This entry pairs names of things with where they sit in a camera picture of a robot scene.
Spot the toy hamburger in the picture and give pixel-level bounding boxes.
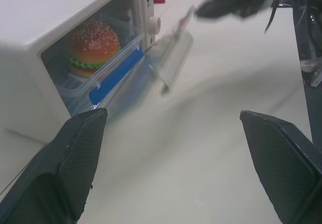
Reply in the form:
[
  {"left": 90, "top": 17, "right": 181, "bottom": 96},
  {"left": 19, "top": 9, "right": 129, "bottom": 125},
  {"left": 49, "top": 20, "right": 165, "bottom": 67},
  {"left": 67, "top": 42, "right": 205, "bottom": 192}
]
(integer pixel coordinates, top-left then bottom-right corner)
[{"left": 66, "top": 19, "right": 122, "bottom": 78}]

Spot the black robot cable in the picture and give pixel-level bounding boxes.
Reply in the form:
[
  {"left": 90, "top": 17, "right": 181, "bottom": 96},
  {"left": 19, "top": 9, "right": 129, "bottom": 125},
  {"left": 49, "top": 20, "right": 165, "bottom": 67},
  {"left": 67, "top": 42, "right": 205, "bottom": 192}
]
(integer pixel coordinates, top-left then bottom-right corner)
[{"left": 263, "top": 0, "right": 286, "bottom": 35}]

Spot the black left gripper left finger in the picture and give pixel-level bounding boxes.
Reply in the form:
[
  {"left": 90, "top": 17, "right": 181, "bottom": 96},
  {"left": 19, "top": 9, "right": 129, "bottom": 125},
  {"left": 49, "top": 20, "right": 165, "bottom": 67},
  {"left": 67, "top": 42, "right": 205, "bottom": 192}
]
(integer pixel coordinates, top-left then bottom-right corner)
[{"left": 0, "top": 108, "right": 109, "bottom": 224}]

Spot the clear food container blue clasp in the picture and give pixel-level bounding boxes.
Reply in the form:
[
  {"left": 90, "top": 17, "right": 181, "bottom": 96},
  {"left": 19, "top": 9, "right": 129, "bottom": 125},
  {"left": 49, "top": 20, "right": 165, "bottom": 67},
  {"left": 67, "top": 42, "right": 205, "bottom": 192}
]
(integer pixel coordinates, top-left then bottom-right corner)
[{"left": 54, "top": 32, "right": 147, "bottom": 117}]

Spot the white toaster oven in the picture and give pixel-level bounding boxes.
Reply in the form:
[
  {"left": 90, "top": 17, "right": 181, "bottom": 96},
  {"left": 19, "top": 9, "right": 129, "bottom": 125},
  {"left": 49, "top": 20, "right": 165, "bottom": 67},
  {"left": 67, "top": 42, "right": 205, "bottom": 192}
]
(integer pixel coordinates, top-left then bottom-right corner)
[{"left": 0, "top": 0, "right": 162, "bottom": 144}]

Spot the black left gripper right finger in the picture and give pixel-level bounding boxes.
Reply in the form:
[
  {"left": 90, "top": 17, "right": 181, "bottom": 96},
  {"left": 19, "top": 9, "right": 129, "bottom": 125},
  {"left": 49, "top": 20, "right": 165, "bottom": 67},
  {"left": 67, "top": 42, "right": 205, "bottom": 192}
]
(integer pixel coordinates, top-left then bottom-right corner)
[{"left": 239, "top": 110, "right": 322, "bottom": 224}]

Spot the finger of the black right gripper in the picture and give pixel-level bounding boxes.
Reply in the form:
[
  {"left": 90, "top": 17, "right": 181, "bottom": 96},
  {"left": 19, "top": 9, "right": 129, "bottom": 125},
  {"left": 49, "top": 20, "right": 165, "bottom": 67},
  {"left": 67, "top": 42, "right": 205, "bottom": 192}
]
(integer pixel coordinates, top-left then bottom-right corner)
[{"left": 195, "top": 0, "right": 235, "bottom": 19}]

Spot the white oven knob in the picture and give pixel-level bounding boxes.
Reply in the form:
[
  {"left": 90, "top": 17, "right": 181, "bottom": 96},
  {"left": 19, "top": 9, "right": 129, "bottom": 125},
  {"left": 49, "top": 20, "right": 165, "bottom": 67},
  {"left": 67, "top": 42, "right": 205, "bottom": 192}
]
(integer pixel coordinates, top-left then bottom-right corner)
[{"left": 148, "top": 16, "right": 162, "bottom": 35}]

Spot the glass toaster oven door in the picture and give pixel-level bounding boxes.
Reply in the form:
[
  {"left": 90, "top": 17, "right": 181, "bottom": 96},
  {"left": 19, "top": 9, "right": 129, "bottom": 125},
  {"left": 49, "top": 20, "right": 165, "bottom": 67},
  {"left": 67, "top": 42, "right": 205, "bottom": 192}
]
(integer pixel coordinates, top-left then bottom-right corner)
[{"left": 93, "top": 5, "right": 195, "bottom": 124}]

